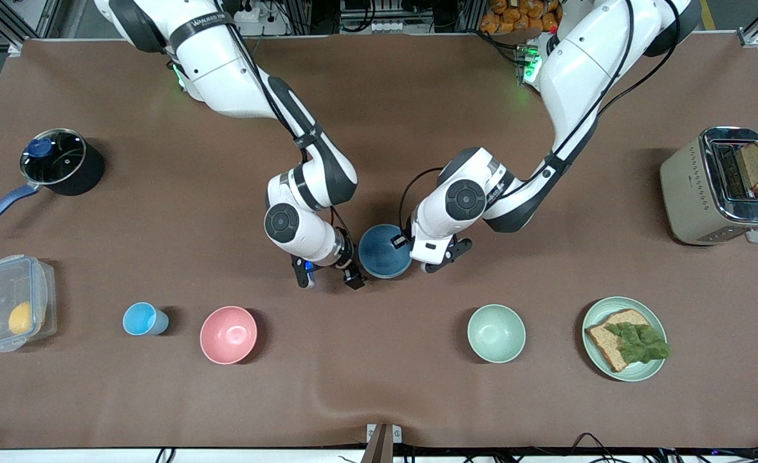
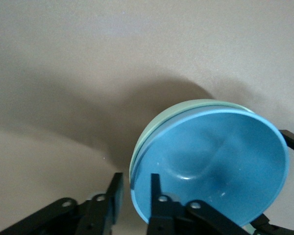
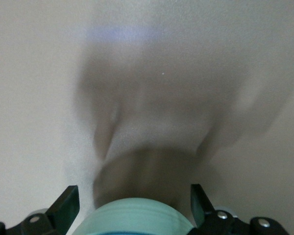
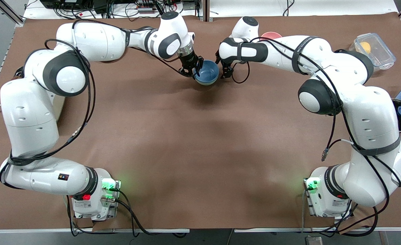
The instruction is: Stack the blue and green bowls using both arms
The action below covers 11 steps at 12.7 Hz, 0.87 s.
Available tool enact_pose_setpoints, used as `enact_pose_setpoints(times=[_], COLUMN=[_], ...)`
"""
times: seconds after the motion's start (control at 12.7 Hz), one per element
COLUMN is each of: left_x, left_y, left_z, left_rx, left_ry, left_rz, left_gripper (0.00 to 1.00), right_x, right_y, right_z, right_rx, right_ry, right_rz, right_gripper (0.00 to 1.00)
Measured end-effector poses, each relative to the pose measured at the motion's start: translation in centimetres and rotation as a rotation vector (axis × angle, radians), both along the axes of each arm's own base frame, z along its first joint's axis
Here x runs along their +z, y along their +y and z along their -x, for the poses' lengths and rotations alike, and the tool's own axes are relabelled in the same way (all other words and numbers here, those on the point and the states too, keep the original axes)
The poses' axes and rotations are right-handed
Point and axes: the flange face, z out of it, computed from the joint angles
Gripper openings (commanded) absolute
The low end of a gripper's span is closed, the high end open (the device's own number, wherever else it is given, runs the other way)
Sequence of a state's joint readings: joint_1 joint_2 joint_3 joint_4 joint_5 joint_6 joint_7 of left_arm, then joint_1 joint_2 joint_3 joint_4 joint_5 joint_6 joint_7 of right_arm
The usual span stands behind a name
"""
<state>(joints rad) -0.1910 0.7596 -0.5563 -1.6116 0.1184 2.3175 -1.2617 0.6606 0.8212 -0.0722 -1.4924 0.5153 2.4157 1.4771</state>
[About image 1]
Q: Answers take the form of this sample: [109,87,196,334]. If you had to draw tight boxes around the pink bowl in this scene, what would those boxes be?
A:
[199,306,258,365]

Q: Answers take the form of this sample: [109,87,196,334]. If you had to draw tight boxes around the yellow lemon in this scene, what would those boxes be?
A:
[8,301,35,335]

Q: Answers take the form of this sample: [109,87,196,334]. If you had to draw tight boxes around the pale green bowl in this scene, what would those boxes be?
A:
[467,304,526,364]

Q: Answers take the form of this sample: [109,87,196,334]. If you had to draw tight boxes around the brown bread slice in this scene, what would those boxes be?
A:
[585,309,660,374]

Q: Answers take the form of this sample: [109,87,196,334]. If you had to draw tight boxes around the pale green plate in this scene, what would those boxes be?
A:
[582,296,668,383]

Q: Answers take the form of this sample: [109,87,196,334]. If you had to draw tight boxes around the glass lid with blue knob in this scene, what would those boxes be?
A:
[20,131,88,185]

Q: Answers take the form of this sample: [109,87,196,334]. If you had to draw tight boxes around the blue plastic cup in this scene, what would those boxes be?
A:
[122,302,169,336]

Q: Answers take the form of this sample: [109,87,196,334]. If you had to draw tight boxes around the brown toast slice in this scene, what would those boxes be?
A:
[735,141,758,192]

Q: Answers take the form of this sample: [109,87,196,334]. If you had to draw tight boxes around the grey metal table bracket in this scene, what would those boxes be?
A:
[366,423,403,463]

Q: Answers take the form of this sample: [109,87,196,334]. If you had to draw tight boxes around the white power strip with plugs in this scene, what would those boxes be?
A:
[234,0,290,23]

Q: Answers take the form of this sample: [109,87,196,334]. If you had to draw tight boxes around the black pot with blue handle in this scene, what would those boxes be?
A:
[0,129,105,233]

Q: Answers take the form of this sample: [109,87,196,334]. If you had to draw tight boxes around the blue bowl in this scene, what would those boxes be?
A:
[358,223,414,280]

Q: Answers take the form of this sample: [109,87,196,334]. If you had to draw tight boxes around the brown table cover cloth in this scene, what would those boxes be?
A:
[0,32,758,451]

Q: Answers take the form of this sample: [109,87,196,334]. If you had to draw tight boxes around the green lettuce leaf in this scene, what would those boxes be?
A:
[604,322,672,364]

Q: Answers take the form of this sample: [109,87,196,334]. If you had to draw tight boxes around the beige and chrome toaster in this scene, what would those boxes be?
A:
[660,126,758,246]

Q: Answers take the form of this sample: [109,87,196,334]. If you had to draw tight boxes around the orange snack bag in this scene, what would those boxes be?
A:
[481,0,560,34]

